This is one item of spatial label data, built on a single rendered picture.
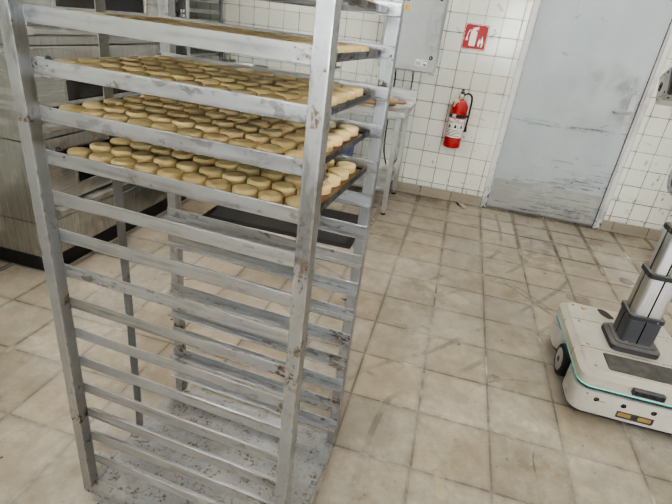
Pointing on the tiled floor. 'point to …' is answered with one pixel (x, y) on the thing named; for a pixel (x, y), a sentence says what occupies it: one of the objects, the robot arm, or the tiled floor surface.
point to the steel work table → (392, 140)
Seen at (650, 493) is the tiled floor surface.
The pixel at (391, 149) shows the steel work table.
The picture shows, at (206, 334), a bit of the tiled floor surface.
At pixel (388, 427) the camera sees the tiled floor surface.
